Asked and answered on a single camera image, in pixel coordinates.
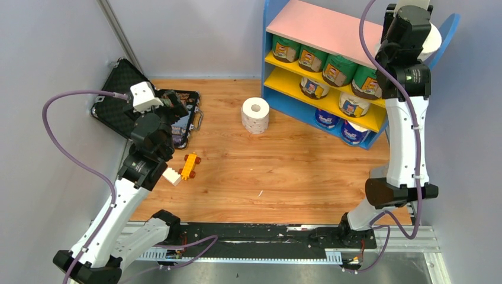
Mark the blue Tempo tissue pack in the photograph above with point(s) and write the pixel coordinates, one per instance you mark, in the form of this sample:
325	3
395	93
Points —
326	119

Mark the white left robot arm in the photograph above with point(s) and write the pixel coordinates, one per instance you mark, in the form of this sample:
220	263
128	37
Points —
98	256

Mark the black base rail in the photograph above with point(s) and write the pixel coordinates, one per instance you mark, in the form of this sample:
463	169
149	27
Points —
267	242

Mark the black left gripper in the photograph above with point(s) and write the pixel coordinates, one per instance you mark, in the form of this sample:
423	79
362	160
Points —
177	109

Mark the blue shelf with coloured boards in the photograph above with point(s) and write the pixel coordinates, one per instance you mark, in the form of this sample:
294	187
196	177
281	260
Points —
326	30

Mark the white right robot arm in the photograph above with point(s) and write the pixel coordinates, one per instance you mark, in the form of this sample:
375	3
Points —
407	177

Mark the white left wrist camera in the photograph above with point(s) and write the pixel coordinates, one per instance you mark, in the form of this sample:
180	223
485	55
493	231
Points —
144	99

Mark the plain green roll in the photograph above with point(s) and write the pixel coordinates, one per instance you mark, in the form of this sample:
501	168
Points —
285	50

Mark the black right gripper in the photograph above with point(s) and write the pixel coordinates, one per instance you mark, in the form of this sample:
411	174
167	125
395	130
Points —
390	15

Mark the cream roll blue picture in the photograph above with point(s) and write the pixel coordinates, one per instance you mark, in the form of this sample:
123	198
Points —
313	89

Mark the plain white paper towel roll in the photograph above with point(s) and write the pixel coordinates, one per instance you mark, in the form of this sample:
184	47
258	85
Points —
255	115

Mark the clear plastic bag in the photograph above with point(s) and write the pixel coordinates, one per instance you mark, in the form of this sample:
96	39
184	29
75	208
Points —
378	174

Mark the cream roll brown band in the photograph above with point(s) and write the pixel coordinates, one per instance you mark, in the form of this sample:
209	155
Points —
353	106

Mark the white toy brick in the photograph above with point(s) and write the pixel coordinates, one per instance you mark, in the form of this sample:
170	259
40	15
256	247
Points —
172	176

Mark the white paper towel roll front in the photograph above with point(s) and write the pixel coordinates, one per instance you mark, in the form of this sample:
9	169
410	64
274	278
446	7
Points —
431	44

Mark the green roll brown band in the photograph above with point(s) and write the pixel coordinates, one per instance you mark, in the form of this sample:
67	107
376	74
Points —
338	70

